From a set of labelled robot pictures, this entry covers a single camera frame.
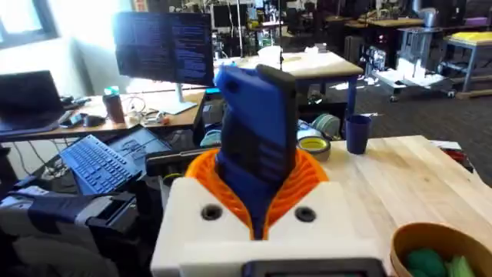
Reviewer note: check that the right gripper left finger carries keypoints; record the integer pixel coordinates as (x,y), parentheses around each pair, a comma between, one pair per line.
(184,215)

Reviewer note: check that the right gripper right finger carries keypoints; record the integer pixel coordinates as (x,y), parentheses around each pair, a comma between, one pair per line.
(323,215)

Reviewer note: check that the blue electric screwdriver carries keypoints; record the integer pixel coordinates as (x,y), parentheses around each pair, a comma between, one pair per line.
(253,115)

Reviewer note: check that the grey tape roll yellow core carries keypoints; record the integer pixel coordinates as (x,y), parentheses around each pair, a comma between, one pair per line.
(321,152)

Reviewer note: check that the dark blue cup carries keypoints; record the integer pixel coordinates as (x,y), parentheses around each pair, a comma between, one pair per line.
(357,134)

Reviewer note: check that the grey-green tape roll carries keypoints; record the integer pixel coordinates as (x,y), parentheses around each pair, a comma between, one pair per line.
(326,125)

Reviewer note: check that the wooden desk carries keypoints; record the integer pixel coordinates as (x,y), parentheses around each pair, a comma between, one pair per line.
(169,119)

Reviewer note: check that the open laptop blue keyboard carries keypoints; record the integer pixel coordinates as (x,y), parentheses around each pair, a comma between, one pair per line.
(96,165)

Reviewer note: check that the brown tub with toys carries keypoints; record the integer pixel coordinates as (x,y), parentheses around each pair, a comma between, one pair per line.
(430,246)

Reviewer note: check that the brown bottle teal cap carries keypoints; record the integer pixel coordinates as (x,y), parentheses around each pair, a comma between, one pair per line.
(114,107)

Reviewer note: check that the black computer mouse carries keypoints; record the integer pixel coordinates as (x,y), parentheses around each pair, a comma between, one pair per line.
(93,121)

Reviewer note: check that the red tool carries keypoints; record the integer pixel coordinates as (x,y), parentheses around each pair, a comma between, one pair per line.
(457,155)

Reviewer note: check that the pale table blue legs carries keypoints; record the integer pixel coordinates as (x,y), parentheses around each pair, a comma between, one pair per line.
(323,65)

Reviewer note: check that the computer monitor on stand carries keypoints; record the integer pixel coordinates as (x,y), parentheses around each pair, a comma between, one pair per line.
(165,46)

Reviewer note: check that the metal cart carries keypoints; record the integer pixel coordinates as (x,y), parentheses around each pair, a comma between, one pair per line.
(415,50)

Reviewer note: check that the black laptop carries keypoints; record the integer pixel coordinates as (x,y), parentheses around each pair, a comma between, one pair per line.
(27,100)

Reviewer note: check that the yellow-topped grey table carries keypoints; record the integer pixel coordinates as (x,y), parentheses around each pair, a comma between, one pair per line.
(471,40)

